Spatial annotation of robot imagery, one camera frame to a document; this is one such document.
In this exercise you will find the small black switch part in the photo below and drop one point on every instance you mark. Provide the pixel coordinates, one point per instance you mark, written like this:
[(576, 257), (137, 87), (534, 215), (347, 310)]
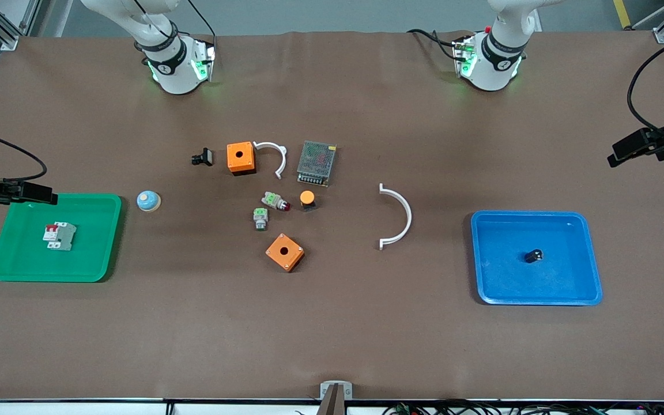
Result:
[(203, 157)]

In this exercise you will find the orange-capped black push button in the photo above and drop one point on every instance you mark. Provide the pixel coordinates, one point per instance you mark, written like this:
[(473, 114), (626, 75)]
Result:
[(308, 199)]

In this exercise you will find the black cylindrical capacitor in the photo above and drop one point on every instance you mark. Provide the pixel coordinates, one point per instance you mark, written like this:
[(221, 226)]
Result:
[(534, 256)]

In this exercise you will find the green push button switch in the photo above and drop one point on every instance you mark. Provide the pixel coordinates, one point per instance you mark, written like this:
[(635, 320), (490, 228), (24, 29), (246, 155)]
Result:
[(260, 218)]

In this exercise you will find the red indicator lamp green body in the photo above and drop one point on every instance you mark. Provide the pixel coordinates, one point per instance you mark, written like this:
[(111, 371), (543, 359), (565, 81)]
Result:
[(273, 200)]

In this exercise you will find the brown table cover sheet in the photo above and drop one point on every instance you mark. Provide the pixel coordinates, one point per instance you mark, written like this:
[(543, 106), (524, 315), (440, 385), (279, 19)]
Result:
[(332, 323)]

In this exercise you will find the blue and white round button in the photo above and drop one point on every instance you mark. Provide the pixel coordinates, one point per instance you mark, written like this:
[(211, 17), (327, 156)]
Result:
[(148, 200)]

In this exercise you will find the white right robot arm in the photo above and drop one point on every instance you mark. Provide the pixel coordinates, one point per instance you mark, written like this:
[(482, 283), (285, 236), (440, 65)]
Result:
[(173, 69)]

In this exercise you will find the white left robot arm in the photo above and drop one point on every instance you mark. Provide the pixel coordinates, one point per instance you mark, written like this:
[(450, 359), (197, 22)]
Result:
[(490, 69)]

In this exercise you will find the orange button box with hole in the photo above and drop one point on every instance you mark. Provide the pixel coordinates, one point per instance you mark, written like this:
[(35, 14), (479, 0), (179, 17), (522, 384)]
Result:
[(241, 161), (280, 256)]

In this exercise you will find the metal mesh power supply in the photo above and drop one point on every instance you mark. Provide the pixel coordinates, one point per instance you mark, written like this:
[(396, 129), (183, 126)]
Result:
[(316, 163)]

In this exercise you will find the green plastic tray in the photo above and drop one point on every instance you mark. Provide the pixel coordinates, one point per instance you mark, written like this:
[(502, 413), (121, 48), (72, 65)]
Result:
[(95, 242)]

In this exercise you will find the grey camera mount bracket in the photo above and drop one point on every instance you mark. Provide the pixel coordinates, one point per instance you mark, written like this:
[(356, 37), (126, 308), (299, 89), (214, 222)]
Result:
[(336, 392)]

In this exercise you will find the white circuit breaker red switch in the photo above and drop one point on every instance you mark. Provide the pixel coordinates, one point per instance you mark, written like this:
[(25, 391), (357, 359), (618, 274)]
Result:
[(61, 236)]

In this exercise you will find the blue plastic tray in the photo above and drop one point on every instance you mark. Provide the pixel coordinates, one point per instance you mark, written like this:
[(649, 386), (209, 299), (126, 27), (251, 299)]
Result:
[(562, 276)]

